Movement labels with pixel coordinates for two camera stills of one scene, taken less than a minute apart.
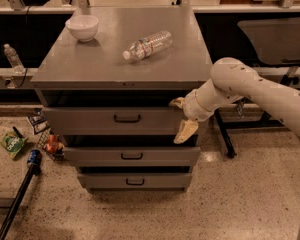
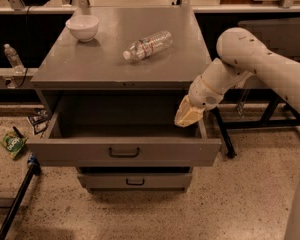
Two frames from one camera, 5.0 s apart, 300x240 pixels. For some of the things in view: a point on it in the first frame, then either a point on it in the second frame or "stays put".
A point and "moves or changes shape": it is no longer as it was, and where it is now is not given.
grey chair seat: (280, 40) stays put
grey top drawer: (112, 120) moves or changes shape
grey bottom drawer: (135, 181) stays put
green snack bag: (12, 143) stays put
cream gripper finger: (187, 127) → (187, 114)
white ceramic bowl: (83, 27) stays put
